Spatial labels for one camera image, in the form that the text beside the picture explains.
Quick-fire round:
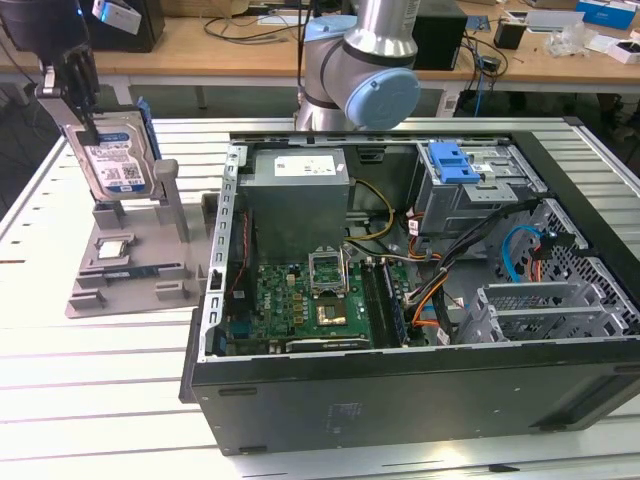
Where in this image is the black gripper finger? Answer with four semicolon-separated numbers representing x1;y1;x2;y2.
74;44;100;146
52;49;77;109

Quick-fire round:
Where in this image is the hard disk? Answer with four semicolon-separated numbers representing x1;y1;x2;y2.
35;84;162;204

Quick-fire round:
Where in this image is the blue wire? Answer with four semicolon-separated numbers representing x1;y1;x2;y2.
502;225;544;284

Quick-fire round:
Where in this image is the orange red wire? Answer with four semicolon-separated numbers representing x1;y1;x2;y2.
528;234;551;282

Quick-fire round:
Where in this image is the metal disk bay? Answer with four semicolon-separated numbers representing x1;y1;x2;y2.
457;282;640;346

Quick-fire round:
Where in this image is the large black box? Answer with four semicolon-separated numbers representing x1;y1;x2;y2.
84;0;166;54

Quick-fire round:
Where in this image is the wooden desk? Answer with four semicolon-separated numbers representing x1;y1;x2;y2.
0;0;640;96

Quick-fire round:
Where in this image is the loose RAM stick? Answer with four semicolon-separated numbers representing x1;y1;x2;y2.
102;268;162;279

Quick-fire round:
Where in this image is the grey parts rack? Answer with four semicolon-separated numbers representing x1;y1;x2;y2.
64;159;221;319

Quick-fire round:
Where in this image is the white flat sheet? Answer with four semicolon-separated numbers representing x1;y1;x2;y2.
257;12;311;27

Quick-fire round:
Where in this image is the grey power supply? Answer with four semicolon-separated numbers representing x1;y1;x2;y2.
238;147;357;266

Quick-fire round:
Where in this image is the green motherboard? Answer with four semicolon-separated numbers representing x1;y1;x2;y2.
219;257;436;356

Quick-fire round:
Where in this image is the metal socket cover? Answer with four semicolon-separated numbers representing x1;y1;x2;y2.
307;248;346;297

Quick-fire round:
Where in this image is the CPU socket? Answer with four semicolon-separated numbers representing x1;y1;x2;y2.
314;298;350;327

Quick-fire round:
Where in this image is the black graphics card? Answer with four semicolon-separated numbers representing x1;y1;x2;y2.
284;335;372;354

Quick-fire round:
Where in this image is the black RAM slot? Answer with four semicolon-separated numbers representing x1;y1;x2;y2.
372;259;390;349
361;259;377;349

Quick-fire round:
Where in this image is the black desktop box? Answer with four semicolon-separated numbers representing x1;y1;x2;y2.
412;12;469;71

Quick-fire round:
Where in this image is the blue plastic latch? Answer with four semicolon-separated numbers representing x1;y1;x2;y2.
428;142;480;185

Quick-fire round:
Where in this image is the installed RAM stick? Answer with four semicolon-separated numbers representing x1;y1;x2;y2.
383;262;409;347

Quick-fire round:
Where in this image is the metal optical drive cage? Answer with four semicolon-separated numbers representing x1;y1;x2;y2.
414;140;549;241

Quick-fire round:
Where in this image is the small black cube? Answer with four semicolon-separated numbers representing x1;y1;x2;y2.
493;17;529;50

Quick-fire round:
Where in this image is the black PC case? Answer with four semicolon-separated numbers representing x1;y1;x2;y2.
178;117;640;457

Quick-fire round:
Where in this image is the grey flat box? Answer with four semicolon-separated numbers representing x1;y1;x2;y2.
524;9;586;34

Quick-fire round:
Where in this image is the clear plastic wrapping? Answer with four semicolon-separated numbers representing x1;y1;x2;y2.
547;24;596;56

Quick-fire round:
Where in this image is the white open box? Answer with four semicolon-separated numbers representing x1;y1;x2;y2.
587;34;640;66

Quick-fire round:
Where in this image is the blue cardboard box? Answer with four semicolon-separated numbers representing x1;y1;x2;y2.
574;0;640;26

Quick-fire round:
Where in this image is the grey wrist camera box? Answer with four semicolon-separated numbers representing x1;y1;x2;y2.
91;0;142;36

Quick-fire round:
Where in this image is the yellow black wire bundle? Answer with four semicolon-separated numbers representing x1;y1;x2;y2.
344;178;396;251

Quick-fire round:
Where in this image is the orange flat wire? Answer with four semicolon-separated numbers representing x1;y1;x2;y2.
409;299;451;331

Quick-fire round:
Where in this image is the black cable bundle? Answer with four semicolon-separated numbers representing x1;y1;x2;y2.
404;197;544;306

